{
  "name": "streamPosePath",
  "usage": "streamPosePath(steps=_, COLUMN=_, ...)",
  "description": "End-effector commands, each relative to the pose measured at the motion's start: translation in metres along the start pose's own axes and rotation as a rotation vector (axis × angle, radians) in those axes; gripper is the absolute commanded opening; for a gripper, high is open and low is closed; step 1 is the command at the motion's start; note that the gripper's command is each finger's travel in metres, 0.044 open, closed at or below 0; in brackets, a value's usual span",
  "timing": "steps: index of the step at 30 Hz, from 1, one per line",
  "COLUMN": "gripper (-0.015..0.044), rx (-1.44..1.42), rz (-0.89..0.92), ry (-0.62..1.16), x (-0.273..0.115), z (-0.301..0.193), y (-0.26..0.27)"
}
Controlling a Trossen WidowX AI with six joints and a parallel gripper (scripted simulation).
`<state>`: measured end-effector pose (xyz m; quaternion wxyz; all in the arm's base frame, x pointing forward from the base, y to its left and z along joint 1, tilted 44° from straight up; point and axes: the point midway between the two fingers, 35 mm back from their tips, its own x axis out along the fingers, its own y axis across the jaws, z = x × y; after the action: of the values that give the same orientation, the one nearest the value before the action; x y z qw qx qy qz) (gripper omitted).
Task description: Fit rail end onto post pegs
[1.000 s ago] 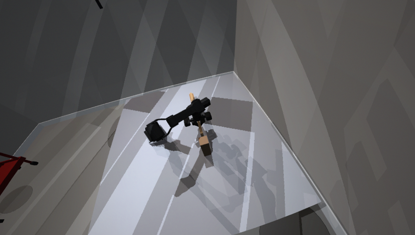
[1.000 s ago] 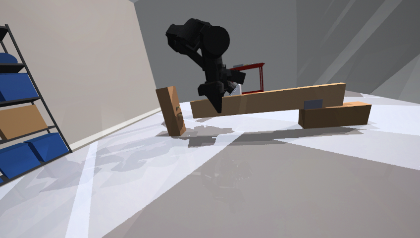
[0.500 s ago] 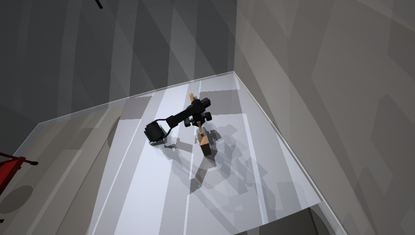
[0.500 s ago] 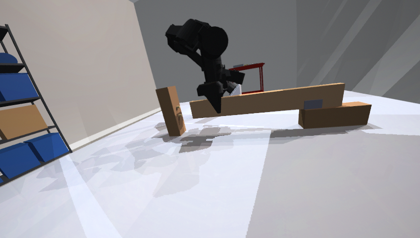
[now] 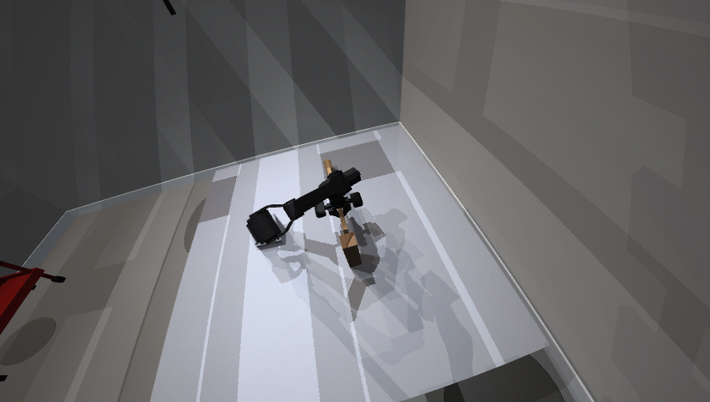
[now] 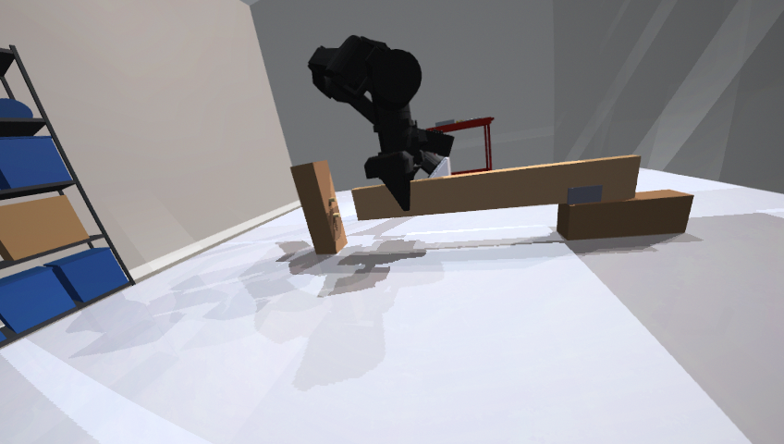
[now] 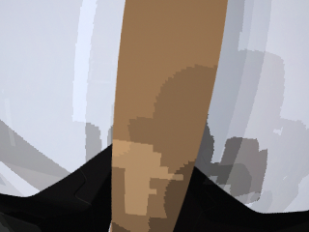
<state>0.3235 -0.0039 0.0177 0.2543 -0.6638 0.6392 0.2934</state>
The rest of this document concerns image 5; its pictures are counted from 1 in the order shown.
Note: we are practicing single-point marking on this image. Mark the long wooden bed rail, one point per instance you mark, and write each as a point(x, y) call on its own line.
point(343, 222)

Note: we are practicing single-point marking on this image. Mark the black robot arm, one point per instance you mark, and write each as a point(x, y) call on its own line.
point(262, 225)

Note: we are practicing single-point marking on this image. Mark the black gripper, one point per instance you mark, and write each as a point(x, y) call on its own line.
point(337, 203)

